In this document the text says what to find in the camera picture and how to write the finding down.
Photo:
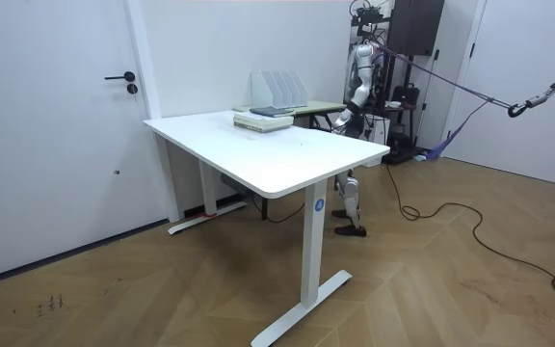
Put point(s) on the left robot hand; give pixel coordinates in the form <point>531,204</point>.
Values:
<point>340,125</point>

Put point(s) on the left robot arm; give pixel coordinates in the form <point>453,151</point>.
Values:
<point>364,72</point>

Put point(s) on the green top desk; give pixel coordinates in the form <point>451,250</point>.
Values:
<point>321,107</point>

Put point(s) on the white bowl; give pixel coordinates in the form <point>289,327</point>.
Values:
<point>393,104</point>

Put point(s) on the black equipment stand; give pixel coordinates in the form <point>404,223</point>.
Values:
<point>400,155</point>

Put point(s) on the robot legs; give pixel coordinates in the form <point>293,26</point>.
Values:
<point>351,193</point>

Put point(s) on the dark grey book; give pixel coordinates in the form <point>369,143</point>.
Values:
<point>272,111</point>

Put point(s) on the black bag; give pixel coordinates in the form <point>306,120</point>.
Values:
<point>406,94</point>

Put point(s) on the pale thick book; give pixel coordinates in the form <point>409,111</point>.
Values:
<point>264,128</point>

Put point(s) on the white standing desk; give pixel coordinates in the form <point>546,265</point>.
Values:
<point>268,159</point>

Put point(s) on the white file holder rack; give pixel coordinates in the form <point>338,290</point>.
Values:
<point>260,91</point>

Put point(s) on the robot body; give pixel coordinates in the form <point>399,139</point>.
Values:
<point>366,17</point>

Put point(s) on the black screen panel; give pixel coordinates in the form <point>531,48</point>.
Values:
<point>414,26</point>

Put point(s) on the plain white door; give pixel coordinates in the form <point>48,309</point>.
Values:
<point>523,144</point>

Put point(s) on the black door lock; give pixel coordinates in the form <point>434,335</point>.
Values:
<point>132,88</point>

